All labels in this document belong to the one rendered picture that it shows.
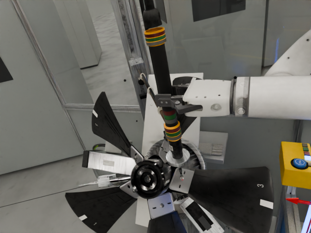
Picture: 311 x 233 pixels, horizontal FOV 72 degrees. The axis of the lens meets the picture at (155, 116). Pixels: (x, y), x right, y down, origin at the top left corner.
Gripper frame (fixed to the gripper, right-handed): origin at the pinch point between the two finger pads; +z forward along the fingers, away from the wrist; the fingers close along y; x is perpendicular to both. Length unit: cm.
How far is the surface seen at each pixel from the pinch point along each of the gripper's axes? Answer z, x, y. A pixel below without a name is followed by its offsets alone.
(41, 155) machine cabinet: 215, -131, 79
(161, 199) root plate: 6.4, -36.6, -4.8
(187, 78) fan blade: 0.8, -5.4, 21.4
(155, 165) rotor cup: 6.8, -23.1, -2.5
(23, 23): 126, 16, 70
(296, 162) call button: -35, -40, 24
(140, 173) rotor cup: 11.6, -25.7, -4.3
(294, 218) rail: -37, -64, 17
